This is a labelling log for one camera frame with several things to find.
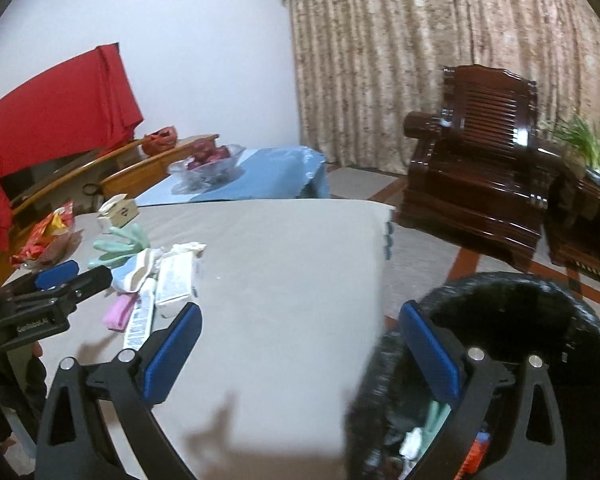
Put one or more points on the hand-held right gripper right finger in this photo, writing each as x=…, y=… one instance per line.
x=430, y=355

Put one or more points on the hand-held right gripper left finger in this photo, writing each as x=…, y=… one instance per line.
x=172, y=355

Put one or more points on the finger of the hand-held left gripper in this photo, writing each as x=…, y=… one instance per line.
x=55, y=275
x=80, y=285

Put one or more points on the pink packet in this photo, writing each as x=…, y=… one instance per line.
x=119, y=312

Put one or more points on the white blue toothpaste tube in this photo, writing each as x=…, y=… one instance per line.
x=140, y=317

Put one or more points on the white blue face mask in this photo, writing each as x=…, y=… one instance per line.
x=132, y=272

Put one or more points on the white toothpaste box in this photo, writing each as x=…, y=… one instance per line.
x=177, y=282

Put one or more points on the cream paper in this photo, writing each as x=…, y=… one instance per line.
x=185, y=250

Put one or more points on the black bag lined trash can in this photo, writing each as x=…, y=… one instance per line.
x=530, y=320

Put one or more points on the glass dish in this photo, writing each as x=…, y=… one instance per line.
x=65, y=250

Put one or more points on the pile of red snack packets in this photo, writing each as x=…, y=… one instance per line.
x=42, y=235

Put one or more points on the white tissue box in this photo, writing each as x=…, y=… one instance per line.
x=119, y=215

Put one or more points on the black television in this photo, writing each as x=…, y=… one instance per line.
x=45, y=175

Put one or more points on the blue scalloped under cloth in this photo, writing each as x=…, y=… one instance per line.
x=388, y=240

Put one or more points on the light wooden cabinet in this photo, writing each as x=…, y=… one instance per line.
x=135, y=172

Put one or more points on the red cloth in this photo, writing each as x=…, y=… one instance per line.
x=55, y=120

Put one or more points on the red plastic bag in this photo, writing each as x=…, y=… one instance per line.
x=159, y=142

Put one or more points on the red apple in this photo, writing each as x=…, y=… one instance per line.
x=194, y=164
x=198, y=149
x=210, y=158
x=221, y=152

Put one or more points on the glass fruit bowl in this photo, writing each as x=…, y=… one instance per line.
x=205, y=175

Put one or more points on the dark wooden armchair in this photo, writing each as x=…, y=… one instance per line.
x=480, y=190

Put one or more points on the dark wooden side table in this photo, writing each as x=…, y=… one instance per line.
x=585, y=230

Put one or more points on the blue tablecloth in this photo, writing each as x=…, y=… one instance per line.
x=270, y=175

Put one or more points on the green potted plant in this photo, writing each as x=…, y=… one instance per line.
x=590, y=145

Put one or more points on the beige floral curtain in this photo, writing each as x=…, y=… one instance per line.
x=405, y=60

